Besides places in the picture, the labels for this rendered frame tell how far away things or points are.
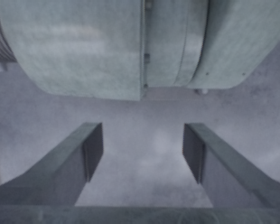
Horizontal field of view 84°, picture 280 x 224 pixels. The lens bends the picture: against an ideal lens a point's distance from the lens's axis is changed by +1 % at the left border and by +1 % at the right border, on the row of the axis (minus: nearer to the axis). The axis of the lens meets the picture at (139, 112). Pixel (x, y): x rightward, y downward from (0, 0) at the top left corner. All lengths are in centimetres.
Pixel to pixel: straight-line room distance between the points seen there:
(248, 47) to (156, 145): 135
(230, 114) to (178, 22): 143
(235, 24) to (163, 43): 10
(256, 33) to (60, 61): 31
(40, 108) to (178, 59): 153
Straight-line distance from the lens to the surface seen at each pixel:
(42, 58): 32
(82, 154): 18
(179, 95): 112
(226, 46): 30
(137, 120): 147
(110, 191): 188
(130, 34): 26
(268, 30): 31
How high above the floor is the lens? 141
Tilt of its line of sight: 76 degrees down
